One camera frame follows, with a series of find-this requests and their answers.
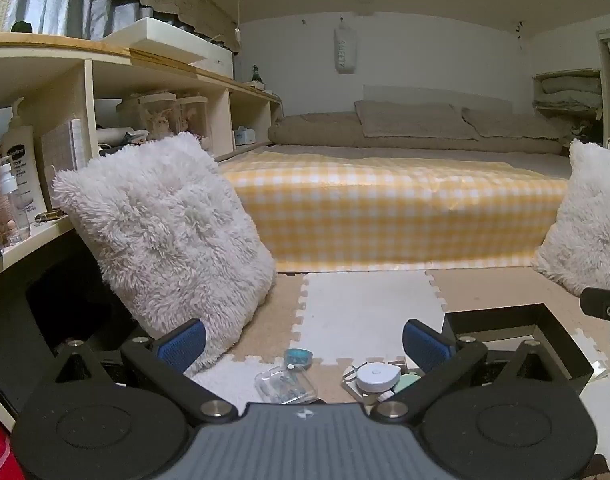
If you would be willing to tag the tan foam mat tile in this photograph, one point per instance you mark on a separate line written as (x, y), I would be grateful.
(495, 287)

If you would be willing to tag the clear plastic case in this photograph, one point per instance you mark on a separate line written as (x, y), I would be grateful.
(285, 385)

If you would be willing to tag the white hanging bag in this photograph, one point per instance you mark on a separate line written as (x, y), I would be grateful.
(346, 50)

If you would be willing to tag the white round device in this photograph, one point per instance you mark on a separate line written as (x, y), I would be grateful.
(377, 377)

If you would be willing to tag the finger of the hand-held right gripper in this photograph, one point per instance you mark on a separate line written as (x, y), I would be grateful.
(600, 302)

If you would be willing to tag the mint green object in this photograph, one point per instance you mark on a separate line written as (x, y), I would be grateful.
(409, 382)

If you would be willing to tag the clear spray bottle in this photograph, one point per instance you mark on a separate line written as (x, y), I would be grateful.
(15, 205)

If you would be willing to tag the teal tape roll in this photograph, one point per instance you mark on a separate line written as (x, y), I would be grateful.
(298, 358)

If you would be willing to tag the tissue pack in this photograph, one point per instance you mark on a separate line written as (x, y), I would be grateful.
(245, 136)

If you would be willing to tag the white flat box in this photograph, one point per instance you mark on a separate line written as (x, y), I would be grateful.
(170, 40)

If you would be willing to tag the black box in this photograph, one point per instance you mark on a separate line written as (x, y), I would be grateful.
(560, 350)

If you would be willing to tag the yellow checkered blanket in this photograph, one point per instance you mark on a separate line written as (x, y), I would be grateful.
(385, 210)

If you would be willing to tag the stack of folded blankets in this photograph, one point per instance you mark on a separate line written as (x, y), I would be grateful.
(567, 90)

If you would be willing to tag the dark green bottle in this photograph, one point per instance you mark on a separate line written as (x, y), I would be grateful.
(256, 75)

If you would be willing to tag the white foam mat tile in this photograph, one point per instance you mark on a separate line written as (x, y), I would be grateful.
(365, 315)
(235, 380)

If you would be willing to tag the beige bed pillow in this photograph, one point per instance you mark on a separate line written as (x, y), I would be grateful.
(415, 120)
(520, 130)
(315, 130)

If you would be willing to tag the wooden shelf unit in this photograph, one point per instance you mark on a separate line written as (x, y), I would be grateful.
(110, 75)

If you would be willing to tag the large white fluffy pillow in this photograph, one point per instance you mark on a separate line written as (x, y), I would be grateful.
(170, 240)

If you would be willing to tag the white pump lotion bottle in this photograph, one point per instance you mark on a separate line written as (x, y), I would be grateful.
(21, 160)

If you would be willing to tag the beige checkered notebook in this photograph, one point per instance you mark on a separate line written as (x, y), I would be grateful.
(65, 155)

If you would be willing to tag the small white fluffy pillow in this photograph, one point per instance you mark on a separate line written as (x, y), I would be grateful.
(590, 220)

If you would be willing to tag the small glass jar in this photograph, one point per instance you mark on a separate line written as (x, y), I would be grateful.
(194, 117)

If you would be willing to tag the large glass jar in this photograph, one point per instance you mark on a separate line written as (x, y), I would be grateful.
(152, 115)

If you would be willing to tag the grey curtain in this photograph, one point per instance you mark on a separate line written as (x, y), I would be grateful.
(60, 5)

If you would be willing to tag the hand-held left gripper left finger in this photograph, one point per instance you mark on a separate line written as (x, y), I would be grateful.
(182, 345)

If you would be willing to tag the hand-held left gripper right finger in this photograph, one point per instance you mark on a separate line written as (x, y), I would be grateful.
(427, 345)

